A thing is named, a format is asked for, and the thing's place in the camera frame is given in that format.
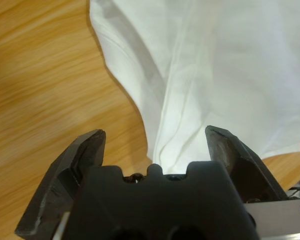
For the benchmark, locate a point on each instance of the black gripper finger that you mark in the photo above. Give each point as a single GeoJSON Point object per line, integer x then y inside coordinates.
{"type": "Point", "coordinates": [55, 190]}
{"type": "Point", "coordinates": [247, 170]}

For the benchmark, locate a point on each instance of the white t-shirt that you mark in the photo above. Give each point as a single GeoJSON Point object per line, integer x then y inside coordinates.
{"type": "Point", "coordinates": [215, 62]}

